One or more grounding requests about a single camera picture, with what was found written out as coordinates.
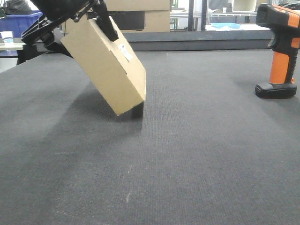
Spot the dark grey table mat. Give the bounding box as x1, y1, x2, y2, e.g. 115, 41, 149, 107
0, 50, 300, 225

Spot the upper stacked cardboard box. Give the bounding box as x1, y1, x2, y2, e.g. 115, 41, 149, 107
105, 0, 170, 11

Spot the large printed cardboard box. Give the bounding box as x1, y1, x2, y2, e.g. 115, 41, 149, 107
64, 10, 171, 33

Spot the light blue plastic tray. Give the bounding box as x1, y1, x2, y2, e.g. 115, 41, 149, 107
211, 22, 240, 29

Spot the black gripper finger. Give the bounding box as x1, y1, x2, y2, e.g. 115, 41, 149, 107
92, 2, 119, 42
44, 40, 72, 58

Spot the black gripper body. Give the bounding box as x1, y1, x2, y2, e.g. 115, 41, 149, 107
21, 0, 103, 46

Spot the blue plastic crate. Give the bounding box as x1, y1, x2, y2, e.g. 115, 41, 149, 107
0, 10, 44, 56

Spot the white paper cup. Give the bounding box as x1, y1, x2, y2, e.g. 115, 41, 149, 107
0, 31, 14, 45

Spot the brown cardboard package box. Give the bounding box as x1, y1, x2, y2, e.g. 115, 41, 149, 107
61, 19, 146, 116

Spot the black bag in crate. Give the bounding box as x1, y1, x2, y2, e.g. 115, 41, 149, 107
4, 0, 32, 15

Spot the orange black barcode scanner gun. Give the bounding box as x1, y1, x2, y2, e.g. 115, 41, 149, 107
255, 3, 300, 99

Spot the black vertical metal post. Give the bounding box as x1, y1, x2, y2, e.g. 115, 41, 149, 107
187, 0, 195, 31

